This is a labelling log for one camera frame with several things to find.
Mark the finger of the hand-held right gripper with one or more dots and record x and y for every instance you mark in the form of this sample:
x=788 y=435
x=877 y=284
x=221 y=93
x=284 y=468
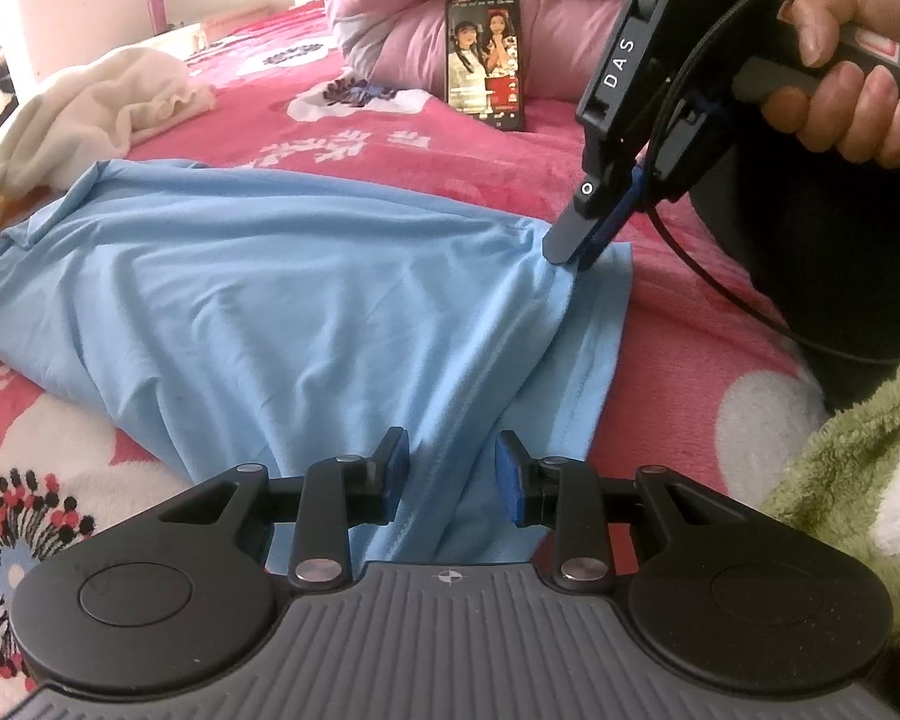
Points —
x=615 y=229
x=577 y=217

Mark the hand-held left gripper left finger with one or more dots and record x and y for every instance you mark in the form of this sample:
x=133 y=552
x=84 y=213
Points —
x=396 y=465

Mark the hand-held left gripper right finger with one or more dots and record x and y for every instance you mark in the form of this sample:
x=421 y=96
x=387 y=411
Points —
x=508 y=476

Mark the light blue shirt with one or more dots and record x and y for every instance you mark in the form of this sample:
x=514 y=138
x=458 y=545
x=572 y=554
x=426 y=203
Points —
x=270 y=300

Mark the person's right hand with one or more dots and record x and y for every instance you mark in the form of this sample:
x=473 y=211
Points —
x=855 y=120

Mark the pink quilt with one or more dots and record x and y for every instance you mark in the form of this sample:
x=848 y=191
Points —
x=555 y=15

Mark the smartphone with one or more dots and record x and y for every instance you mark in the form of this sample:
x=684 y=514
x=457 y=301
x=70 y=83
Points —
x=484 y=60

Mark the red floral blanket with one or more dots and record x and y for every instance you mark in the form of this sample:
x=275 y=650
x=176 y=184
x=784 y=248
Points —
x=682 y=405

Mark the person's black pants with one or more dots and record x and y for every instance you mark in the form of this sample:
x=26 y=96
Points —
x=832 y=255

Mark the green fleece garment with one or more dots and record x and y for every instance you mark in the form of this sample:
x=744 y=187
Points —
x=847 y=465

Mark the cream nightstand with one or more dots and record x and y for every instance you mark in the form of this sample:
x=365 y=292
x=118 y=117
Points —
x=184 y=34

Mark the cream fleece cloth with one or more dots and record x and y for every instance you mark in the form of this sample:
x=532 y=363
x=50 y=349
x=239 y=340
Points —
x=97 y=97

